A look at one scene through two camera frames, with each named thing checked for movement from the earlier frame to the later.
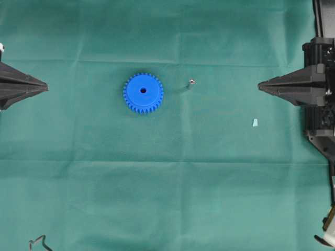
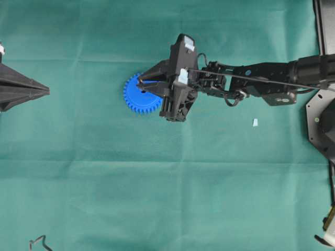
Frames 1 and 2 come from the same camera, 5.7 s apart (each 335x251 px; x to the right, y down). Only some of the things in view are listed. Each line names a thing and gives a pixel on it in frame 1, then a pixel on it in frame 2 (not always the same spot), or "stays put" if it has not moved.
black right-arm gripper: x=320 y=53 → x=182 y=67
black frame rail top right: x=324 y=18 stays put
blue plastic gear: x=143 y=93 stays put
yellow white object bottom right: x=328 y=228 stays put
